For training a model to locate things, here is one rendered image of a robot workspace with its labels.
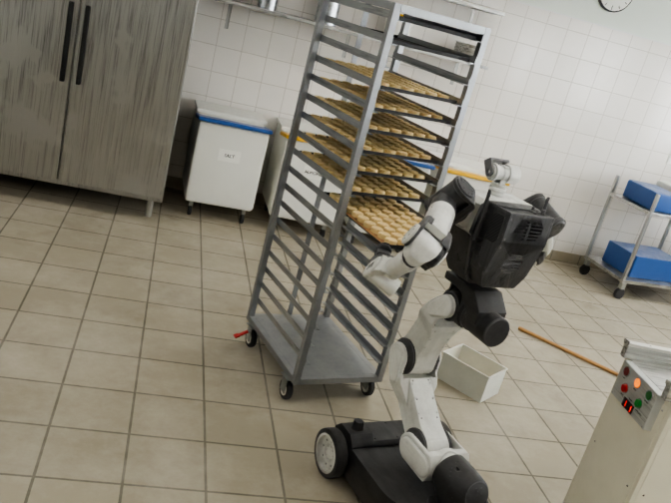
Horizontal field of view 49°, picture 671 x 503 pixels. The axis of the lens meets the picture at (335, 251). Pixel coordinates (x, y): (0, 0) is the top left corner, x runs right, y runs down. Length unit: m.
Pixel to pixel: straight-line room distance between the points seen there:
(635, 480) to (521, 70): 4.36
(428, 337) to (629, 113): 4.61
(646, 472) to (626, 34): 4.76
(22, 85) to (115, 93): 0.57
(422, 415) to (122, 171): 3.04
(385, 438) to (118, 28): 3.17
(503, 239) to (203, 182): 3.36
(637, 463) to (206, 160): 3.69
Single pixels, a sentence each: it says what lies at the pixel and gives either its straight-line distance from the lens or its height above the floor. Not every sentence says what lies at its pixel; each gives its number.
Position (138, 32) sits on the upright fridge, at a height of 1.26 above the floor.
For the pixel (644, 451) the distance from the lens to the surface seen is 2.78.
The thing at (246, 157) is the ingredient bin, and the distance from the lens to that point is 5.43.
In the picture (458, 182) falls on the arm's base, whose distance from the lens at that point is 2.43.
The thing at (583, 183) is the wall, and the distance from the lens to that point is 7.06.
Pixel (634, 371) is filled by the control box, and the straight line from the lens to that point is 2.81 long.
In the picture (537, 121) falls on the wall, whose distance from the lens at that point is 6.69.
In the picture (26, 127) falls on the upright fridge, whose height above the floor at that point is 0.50.
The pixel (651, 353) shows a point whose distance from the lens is 2.92.
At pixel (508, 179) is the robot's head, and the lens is 2.62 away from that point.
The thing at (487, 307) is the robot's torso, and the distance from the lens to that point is 2.60.
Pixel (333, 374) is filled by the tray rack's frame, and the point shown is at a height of 0.15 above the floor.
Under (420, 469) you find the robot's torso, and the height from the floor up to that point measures 0.27.
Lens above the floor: 1.79
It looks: 19 degrees down
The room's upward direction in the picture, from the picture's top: 15 degrees clockwise
